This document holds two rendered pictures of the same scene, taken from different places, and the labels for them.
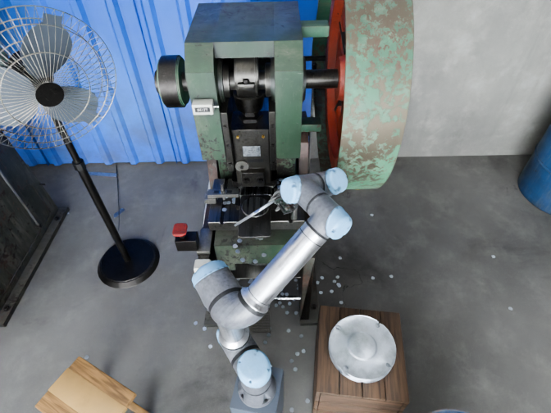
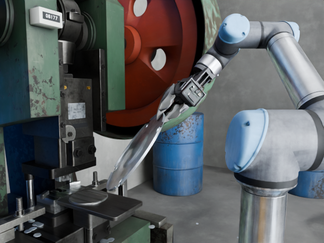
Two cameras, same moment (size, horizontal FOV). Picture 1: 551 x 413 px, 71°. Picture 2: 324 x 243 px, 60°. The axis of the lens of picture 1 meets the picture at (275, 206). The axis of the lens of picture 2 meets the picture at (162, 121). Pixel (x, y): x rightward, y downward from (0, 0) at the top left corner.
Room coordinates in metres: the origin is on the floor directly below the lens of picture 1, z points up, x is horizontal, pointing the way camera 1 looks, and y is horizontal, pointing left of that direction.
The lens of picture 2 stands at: (0.53, 0.74, 1.13)
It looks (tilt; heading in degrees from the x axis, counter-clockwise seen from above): 6 degrees down; 300
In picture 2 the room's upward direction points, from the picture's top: straight up
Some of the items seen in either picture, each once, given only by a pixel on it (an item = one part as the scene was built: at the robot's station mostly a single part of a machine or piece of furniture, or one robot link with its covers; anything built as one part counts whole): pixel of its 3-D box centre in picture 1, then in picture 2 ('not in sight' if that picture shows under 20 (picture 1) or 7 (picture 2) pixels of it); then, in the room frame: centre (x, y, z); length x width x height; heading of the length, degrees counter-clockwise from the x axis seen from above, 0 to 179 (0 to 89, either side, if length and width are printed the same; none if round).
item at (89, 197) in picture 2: (255, 224); (100, 219); (1.14, 0.09, 0.72); 0.25 x 0.14 x 0.14; 179
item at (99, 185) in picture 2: not in sight; (97, 183); (1.32, -0.08, 0.76); 0.17 x 0.06 x 0.10; 89
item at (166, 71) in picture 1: (183, 83); not in sight; (1.34, 0.34, 1.31); 0.22 x 0.12 x 0.22; 179
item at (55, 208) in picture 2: (256, 191); (63, 196); (1.31, 0.09, 0.76); 0.15 x 0.09 x 0.05; 89
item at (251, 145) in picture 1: (252, 149); (68, 118); (1.28, 0.09, 1.04); 0.17 x 0.15 x 0.30; 179
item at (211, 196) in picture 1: (220, 191); (17, 215); (1.32, 0.26, 0.76); 0.17 x 0.06 x 0.10; 89
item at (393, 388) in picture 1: (355, 364); not in sight; (0.70, -0.36, 0.18); 0.40 x 0.38 x 0.35; 172
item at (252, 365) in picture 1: (253, 369); not in sight; (0.53, 0.09, 0.62); 0.13 x 0.12 x 0.14; 31
